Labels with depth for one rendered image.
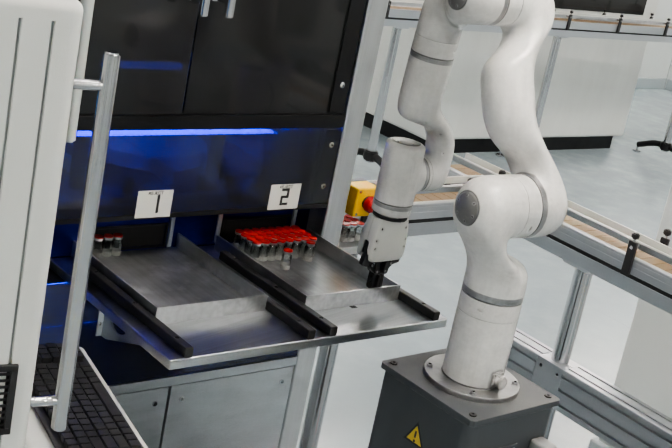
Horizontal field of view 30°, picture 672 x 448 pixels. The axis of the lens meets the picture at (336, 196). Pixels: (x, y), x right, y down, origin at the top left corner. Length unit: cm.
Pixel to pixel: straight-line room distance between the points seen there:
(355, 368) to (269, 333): 207
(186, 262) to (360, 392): 172
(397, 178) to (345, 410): 173
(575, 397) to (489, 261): 119
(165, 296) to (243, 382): 51
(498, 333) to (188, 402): 83
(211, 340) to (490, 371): 53
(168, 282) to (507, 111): 78
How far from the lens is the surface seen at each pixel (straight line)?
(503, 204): 228
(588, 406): 347
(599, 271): 334
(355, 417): 417
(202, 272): 268
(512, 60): 235
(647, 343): 404
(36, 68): 176
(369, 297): 268
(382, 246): 264
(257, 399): 303
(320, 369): 336
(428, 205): 330
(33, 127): 178
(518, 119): 234
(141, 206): 261
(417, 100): 253
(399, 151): 257
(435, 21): 249
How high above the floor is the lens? 186
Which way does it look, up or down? 17 degrees down
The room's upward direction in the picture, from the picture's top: 12 degrees clockwise
